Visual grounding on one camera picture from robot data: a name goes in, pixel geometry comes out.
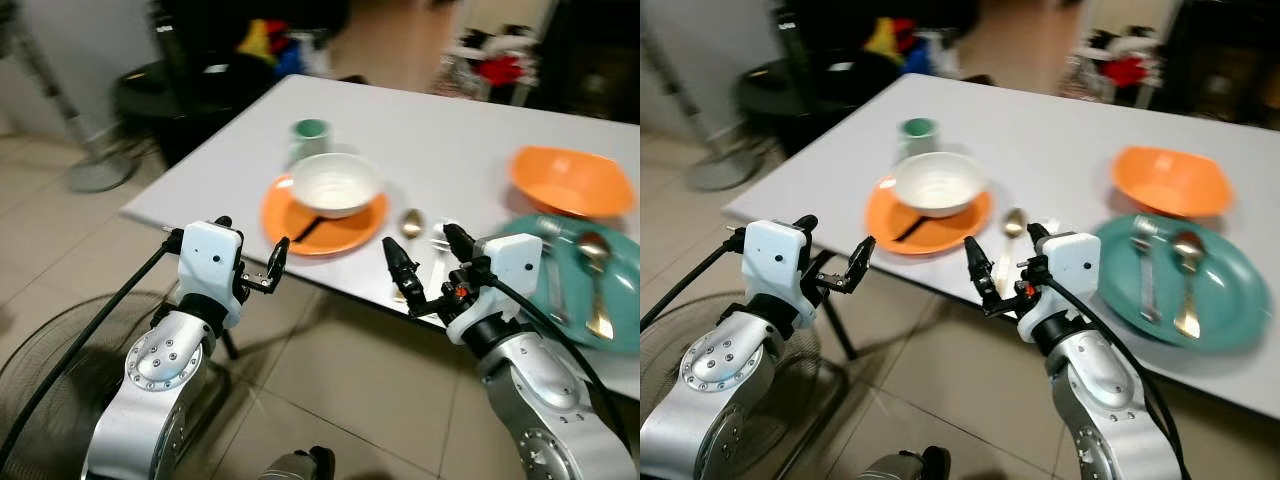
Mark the small gold spoon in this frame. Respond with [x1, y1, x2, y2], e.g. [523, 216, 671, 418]
[995, 208, 1029, 297]
[393, 208, 426, 301]

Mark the orange plate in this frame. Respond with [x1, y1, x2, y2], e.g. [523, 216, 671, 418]
[865, 175, 994, 257]
[261, 175, 390, 257]

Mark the grey silver fork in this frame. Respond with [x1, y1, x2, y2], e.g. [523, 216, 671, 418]
[535, 218, 572, 324]
[1132, 216, 1167, 324]

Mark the white bowl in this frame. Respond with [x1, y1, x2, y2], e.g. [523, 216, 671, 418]
[893, 152, 990, 220]
[290, 152, 385, 220]

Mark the grey standing fan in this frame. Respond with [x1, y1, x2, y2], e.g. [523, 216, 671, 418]
[0, 0, 138, 194]
[640, 8, 758, 194]

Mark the green cup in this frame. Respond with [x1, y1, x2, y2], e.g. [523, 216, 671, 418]
[290, 118, 332, 166]
[899, 117, 940, 162]

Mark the orange bowl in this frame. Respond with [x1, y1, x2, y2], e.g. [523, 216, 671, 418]
[508, 146, 636, 222]
[1111, 146, 1234, 220]

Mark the black chair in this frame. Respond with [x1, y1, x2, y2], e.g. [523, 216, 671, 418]
[738, 0, 906, 157]
[112, 0, 291, 167]

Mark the large gold spoon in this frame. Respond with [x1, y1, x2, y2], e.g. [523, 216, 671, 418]
[577, 232, 617, 341]
[1171, 231, 1207, 340]

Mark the teal plate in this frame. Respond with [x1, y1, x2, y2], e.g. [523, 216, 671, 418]
[1093, 213, 1272, 354]
[490, 214, 641, 357]

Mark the white rack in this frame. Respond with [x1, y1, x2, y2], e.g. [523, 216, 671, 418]
[1065, 25, 1167, 107]
[440, 25, 542, 107]

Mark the red cloth item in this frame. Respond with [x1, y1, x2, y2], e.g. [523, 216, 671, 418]
[475, 55, 527, 87]
[1104, 55, 1152, 90]

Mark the yellow toy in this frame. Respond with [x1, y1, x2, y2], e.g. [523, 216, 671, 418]
[237, 18, 273, 63]
[865, 18, 901, 61]

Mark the grey robot leg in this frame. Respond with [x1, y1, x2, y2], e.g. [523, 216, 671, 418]
[860, 446, 952, 480]
[258, 446, 337, 480]

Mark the black cabinet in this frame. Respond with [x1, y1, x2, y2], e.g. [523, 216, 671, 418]
[1160, 0, 1280, 127]
[530, 0, 641, 124]

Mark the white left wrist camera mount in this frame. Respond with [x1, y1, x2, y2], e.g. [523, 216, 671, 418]
[745, 220, 817, 327]
[178, 221, 247, 327]

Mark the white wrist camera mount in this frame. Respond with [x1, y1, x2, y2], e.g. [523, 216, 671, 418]
[745, 220, 817, 327]
[178, 221, 247, 327]
[1018, 232, 1102, 344]
[447, 233, 544, 347]

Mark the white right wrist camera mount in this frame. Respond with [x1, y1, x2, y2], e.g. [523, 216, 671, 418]
[1018, 232, 1102, 344]
[447, 233, 544, 347]

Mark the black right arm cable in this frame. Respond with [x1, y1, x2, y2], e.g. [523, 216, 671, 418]
[488, 275, 633, 451]
[1075, 290, 1193, 480]

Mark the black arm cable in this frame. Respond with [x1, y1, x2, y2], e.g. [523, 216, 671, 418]
[488, 275, 633, 451]
[1075, 290, 1193, 480]
[0, 228, 187, 471]
[640, 228, 751, 333]

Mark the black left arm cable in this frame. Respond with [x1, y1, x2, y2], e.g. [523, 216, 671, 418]
[640, 228, 751, 333]
[0, 228, 187, 471]

